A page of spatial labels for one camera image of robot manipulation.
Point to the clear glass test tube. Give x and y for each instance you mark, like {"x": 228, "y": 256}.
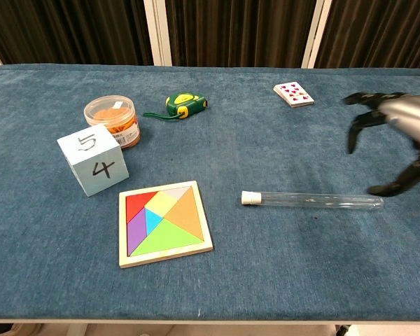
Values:
{"x": 311, "y": 200}

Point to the blue table cloth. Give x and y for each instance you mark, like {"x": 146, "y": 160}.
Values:
{"x": 210, "y": 192}

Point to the wooden tangram puzzle tray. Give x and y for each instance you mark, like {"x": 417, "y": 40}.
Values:
{"x": 164, "y": 224}

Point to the light blue numbered cube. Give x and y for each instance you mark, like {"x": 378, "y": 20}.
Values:
{"x": 92, "y": 159}

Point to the dark pleated curtain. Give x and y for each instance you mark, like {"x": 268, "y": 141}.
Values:
{"x": 239, "y": 33}
{"x": 374, "y": 35}
{"x": 70, "y": 31}

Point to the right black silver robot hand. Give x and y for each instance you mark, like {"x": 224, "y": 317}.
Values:
{"x": 402, "y": 112}

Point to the green yellow tape measure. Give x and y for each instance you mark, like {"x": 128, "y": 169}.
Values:
{"x": 183, "y": 104}

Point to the clear jar of rubber bands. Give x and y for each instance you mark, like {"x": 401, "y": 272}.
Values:
{"x": 113, "y": 119}

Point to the deck of playing cards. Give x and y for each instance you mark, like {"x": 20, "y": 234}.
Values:
{"x": 294, "y": 94}

